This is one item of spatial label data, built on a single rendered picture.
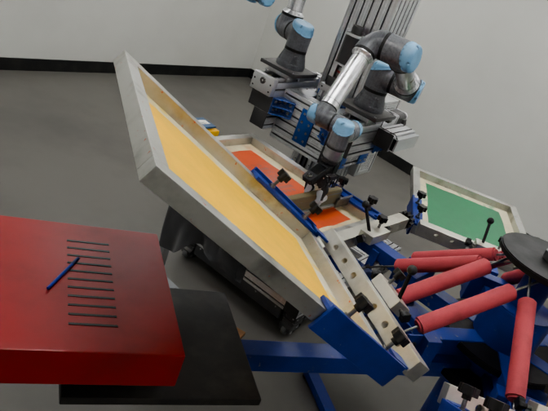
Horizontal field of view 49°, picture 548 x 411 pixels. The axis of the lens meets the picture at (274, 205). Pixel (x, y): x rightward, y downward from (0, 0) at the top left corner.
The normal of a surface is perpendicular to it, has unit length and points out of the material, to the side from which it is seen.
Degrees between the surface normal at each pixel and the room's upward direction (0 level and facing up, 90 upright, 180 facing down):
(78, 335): 0
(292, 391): 0
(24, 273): 0
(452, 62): 90
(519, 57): 90
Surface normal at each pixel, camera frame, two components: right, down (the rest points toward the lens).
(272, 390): 0.32, -0.85
